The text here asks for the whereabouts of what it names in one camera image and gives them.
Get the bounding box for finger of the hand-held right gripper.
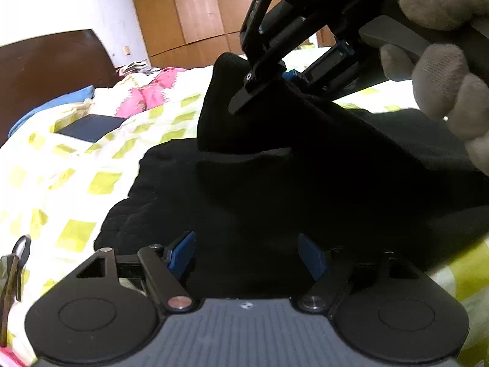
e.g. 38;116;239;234
282;40;354;94
228;14;307;114

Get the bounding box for pink cloth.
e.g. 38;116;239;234
115;67;188;119

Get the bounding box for printed blanket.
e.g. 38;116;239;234
0;44;489;367

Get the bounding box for wooden wardrobe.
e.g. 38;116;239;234
127;0;337;68

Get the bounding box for dark blue book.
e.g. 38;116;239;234
54;114;127;143

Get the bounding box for black scissors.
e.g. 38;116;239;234
0;235;32;339

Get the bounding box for blue pillow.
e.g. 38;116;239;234
8;85;95;138

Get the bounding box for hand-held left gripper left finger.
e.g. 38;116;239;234
75;231;198;312

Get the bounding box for black pants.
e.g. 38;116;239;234
94;51;489;299

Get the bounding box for patterned cloth heap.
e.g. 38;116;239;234
118;60;160;77

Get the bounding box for dark brown headboard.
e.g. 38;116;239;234
0;29;120;148

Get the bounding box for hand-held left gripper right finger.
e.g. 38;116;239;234
297;233;421;312

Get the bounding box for person's right hand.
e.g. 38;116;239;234
379;0;489;177

